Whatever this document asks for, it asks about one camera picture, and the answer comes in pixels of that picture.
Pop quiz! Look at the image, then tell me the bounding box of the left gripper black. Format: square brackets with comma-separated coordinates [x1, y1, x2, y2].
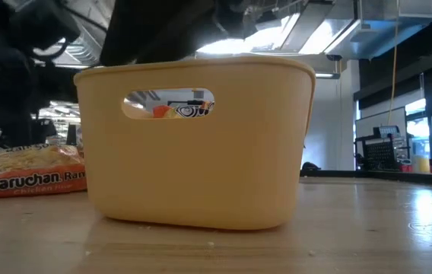
[100, 0, 218, 68]

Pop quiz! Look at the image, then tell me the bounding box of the orange chicken Maruchan noodle packet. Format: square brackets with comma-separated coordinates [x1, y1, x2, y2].
[151, 99, 216, 119]
[0, 143, 88, 201]

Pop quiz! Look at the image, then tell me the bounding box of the silver round ceiling duct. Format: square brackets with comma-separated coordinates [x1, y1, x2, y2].
[33, 22, 105, 68]

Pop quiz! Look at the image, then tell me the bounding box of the yellow container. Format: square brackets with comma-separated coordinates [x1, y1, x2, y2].
[415, 155, 431, 174]

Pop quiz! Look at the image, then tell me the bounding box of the black equipment rack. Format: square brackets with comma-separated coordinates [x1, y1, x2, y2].
[354, 124, 411, 171]

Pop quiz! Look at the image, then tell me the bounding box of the yellow plastic bin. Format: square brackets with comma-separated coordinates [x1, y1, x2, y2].
[73, 56, 317, 231]

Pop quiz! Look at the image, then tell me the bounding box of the black aluminium table frame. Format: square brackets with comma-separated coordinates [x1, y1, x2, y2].
[299, 169, 432, 188]

